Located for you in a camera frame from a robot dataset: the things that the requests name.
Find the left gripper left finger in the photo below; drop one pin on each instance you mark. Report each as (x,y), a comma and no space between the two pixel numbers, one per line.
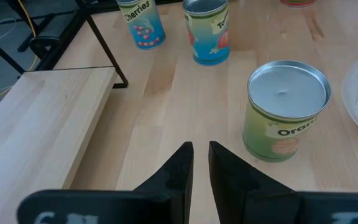
(179,180)

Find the green oranges tin can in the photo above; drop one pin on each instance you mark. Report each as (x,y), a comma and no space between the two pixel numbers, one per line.
(287,93)

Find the black aluminium rig frame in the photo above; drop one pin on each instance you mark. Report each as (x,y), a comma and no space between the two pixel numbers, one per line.
(62,42)

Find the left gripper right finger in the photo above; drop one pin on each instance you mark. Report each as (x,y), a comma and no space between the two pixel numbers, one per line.
(228,180)

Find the black metal shelf frame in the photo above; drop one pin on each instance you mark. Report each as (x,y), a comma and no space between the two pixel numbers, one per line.
(107,53)

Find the blue green tomatoes tin can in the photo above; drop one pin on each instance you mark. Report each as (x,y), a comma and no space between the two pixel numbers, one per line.
(207,37)

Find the black floor stand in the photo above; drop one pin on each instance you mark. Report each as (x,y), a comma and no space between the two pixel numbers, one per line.
(43,43)

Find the blue cherries tin can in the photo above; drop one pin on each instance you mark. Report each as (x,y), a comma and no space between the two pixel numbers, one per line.
(145,28)

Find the red based orange tin can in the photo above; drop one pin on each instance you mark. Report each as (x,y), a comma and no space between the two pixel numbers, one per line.
(297,3)

